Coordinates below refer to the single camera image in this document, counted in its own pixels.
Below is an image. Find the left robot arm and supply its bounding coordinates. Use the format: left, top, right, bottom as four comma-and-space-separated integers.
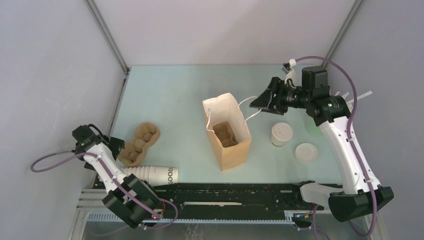
72, 124, 163, 229

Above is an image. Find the green straw holder cup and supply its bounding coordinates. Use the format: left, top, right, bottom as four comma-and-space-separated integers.
304, 115, 323, 137

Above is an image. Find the stack of white lids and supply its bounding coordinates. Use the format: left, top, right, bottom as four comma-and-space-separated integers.
294, 143, 319, 164

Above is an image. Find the white plastic cup lid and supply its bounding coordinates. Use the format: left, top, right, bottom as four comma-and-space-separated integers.
271, 122, 294, 141

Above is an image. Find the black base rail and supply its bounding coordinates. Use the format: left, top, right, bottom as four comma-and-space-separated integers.
92, 180, 345, 228

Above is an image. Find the brown pulp carrier piece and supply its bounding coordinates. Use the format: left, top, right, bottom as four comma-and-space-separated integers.
212, 122, 238, 148

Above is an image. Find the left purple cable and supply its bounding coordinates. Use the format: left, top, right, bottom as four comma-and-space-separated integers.
30, 150, 179, 230

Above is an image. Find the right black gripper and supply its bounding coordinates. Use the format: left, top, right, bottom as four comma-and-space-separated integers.
249, 76, 311, 116

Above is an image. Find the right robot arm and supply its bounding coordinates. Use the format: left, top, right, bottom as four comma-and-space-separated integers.
250, 66, 394, 222

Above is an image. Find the stack of white paper cups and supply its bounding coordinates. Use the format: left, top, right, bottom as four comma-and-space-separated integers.
122, 166, 179, 187

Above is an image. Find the brown pulp cup carrier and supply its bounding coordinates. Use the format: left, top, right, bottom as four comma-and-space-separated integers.
118, 122, 161, 167

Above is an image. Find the brown paper bag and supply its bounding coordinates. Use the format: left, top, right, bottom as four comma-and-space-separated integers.
202, 92, 260, 172

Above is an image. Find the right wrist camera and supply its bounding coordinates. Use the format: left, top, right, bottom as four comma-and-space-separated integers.
281, 58, 299, 84

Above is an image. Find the single white paper cup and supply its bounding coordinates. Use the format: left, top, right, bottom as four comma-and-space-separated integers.
270, 132, 293, 148

